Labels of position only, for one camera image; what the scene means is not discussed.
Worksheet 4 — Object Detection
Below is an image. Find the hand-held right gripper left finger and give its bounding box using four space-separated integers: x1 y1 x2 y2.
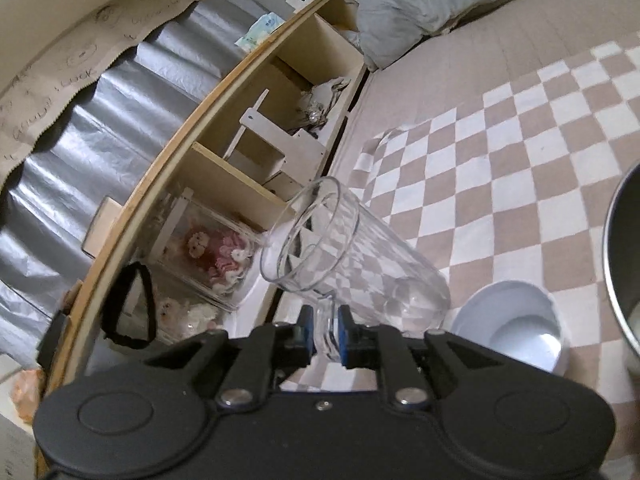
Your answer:
142 305 316 408

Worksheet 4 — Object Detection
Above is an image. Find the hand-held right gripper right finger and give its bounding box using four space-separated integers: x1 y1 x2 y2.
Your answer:
338 305 506 408

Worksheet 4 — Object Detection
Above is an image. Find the clear glass cup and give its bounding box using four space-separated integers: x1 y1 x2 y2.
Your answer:
259 176 452 361

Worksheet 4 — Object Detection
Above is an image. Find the small white plush doll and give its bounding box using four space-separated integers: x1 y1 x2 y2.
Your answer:
159 297 221 338

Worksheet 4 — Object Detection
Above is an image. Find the doll in pink dress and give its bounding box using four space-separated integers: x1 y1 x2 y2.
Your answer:
184 229 252 288

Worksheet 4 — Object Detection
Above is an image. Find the clear display box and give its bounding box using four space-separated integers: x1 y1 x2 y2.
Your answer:
147 187 271 311

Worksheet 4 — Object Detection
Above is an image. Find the white bowl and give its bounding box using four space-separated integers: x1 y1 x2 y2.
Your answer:
452 280 572 378

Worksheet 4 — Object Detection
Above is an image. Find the wooden headboard shelf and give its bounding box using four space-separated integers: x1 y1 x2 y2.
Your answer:
32 0 368 480

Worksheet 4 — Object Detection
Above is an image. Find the white wooden stand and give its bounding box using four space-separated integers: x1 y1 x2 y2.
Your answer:
220 89 326 186

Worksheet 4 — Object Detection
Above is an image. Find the small wooden block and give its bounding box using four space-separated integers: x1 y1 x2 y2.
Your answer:
82 197 123 260

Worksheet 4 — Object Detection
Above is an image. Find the beige checkered blanket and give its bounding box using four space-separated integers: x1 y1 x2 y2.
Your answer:
332 30 640 403

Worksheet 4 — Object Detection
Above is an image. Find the orange plastic bag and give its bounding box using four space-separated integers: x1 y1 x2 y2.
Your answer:
12 367 47 421

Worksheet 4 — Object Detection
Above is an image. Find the silver foil curtain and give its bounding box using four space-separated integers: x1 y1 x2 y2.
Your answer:
0 0 276 356

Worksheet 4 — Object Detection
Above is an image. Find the stainless steel pot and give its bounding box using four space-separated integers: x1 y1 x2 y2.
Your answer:
602 162 640 376

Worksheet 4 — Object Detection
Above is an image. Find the tissue pack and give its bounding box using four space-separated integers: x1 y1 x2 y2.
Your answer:
235 11 285 52

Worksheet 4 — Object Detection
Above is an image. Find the beige mattress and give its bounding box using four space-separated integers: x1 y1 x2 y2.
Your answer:
320 0 640 201

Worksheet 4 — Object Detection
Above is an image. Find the grey pillow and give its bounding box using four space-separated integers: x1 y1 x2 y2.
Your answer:
357 0 618 72

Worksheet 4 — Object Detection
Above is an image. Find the brown paper sheet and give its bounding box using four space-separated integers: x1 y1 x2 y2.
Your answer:
0 0 236 186

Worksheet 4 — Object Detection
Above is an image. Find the black strap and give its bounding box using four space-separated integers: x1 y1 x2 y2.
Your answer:
101 262 158 350

